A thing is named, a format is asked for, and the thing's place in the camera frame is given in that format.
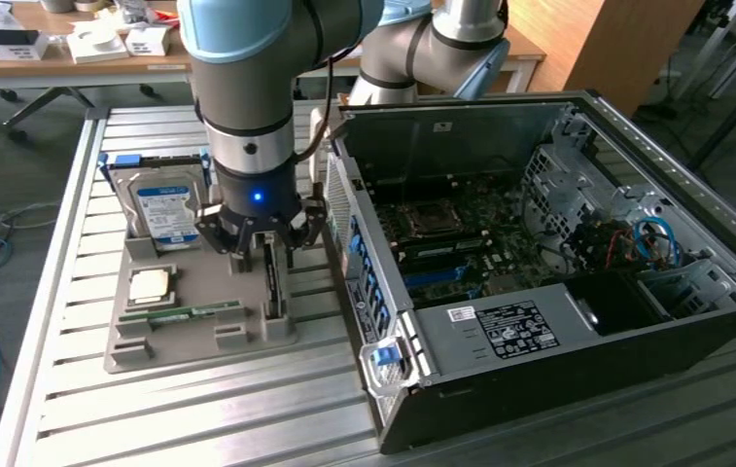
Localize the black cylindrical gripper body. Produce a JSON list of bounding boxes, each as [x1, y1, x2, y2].
[[214, 162, 305, 229]]

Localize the hard disk in blue carrier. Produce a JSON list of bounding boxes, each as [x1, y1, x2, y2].
[[98, 153, 220, 253]]

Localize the grey parts rack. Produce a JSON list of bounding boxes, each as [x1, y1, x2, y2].
[[102, 208, 301, 375]]

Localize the silver CPU chip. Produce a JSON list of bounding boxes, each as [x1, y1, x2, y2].
[[128, 268, 172, 303]]

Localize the metal CPU socket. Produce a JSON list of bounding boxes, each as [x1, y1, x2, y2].
[[404, 201, 467, 235]]

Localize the green RAM stick black chips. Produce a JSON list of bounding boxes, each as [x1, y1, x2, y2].
[[395, 235, 493, 262]]

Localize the blue expansion slot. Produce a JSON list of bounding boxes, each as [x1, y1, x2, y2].
[[403, 269, 471, 289]]

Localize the blue case latch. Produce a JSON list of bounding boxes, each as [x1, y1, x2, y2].
[[369, 342, 403, 367]]

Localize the green motherboard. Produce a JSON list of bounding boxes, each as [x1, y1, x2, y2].
[[367, 174, 576, 310]]

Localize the grey power supply unit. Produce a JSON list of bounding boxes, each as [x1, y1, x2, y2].
[[413, 284, 604, 378]]

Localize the grey chipset heatsink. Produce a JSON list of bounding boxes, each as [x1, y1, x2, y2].
[[484, 275, 523, 297]]

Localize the small white box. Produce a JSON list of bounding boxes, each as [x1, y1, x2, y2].
[[123, 26, 172, 57]]

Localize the white box with tape roll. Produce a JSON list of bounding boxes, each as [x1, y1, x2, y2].
[[66, 19, 131, 65]]

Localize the wooden desk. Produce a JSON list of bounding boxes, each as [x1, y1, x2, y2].
[[0, 0, 548, 93]]

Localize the white box black lid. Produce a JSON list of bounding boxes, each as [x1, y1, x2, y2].
[[0, 27, 51, 62]]

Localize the black fan shroud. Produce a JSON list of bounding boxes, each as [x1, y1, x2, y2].
[[564, 270, 675, 338]]

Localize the black open PC case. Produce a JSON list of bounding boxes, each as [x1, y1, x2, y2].
[[308, 89, 736, 456]]

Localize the metal disk bay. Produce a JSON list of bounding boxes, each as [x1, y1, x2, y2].
[[636, 258, 736, 320]]

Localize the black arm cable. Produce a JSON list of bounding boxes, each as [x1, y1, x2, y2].
[[292, 0, 343, 164]]

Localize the white floor cable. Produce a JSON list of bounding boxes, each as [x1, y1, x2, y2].
[[0, 201, 62, 231]]

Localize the red wire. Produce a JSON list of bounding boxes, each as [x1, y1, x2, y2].
[[605, 228, 635, 268]]

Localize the blue wire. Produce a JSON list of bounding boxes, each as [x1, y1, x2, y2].
[[636, 216, 685, 269]]

